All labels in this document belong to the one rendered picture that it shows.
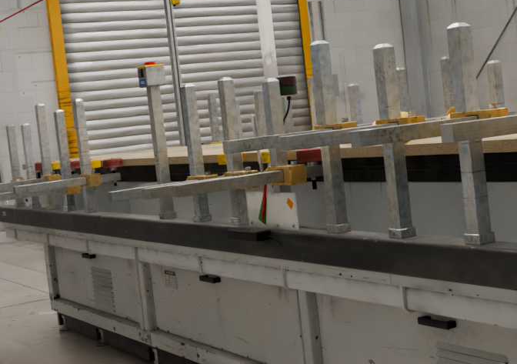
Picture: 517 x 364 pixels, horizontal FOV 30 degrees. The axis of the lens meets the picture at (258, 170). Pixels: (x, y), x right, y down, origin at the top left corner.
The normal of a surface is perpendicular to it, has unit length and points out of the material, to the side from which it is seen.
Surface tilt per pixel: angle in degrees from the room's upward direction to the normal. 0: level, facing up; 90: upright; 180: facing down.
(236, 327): 90
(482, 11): 90
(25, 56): 90
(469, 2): 90
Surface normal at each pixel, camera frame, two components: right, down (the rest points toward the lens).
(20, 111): 0.50, -0.01
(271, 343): -0.86, 0.12
